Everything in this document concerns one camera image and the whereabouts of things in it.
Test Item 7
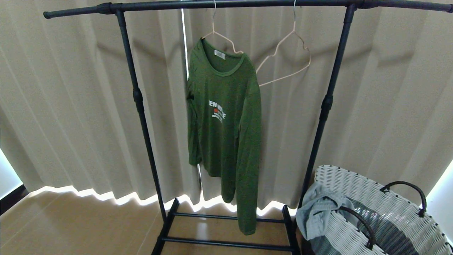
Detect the green printed T-shirt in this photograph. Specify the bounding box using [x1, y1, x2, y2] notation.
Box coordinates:
[187, 37, 262, 236]

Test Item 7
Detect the pink clothes hanger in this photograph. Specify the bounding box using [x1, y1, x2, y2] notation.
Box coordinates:
[256, 0, 312, 87]
[201, 0, 245, 55]

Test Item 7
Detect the pale blue-grey garment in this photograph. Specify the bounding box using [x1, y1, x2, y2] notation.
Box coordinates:
[296, 182, 355, 241]

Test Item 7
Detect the black clothes rack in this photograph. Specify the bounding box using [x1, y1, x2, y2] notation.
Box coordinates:
[43, 0, 453, 255]

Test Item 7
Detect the white laundry basket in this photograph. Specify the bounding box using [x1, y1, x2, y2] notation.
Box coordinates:
[304, 165, 453, 255]

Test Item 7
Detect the beige curtain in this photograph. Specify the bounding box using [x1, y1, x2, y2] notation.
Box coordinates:
[0, 0, 453, 217]

